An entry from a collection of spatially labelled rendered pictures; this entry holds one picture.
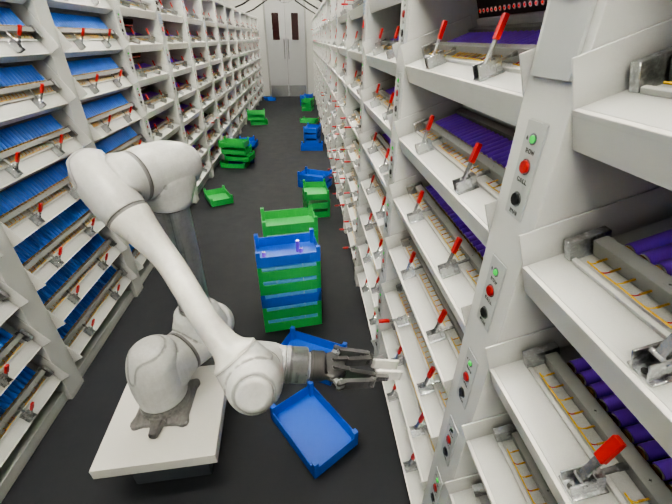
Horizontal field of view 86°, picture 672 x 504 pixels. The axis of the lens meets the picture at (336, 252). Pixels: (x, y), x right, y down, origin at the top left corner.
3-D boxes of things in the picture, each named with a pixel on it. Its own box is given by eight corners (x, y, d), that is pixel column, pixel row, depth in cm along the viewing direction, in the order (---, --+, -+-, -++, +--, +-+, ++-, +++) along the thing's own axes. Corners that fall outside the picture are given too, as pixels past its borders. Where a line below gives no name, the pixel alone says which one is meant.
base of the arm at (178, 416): (123, 443, 111) (118, 432, 108) (150, 383, 130) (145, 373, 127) (184, 438, 112) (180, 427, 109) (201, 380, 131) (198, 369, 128)
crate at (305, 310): (264, 321, 182) (262, 309, 178) (261, 297, 199) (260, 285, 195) (321, 312, 188) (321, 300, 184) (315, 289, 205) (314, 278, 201)
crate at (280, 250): (257, 268, 166) (255, 254, 162) (255, 247, 183) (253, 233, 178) (320, 261, 172) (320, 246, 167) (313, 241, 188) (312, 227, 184)
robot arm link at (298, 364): (283, 391, 87) (307, 392, 88) (286, 365, 82) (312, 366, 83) (284, 362, 95) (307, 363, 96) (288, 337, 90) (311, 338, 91)
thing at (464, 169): (493, 255, 57) (480, 178, 50) (402, 152, 109) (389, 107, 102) (623, 211, 55) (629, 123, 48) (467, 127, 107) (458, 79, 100)
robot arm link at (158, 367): (125, 401, 117) (103, 354, 105) (171, 363, 130) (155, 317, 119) (160, 423, 110) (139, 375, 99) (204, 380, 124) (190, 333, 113)
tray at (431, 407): (438, 459, 87) (430, 438, 82) (387, 301, 139) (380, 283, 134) (520, 435, 85) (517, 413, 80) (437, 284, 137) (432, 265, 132)
